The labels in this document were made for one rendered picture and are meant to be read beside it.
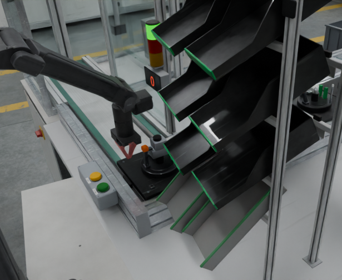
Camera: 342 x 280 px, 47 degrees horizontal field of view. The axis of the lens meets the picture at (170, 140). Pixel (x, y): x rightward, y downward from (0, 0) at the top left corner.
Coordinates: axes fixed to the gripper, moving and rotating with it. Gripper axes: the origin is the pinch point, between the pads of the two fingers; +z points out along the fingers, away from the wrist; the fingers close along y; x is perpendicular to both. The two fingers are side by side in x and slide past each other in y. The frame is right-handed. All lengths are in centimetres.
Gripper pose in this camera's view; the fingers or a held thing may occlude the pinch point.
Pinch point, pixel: (128, 156)
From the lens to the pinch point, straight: 131.8
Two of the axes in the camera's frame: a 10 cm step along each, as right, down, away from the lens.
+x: -8.6, 3.3, -3.9
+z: 0.7, 8.3, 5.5
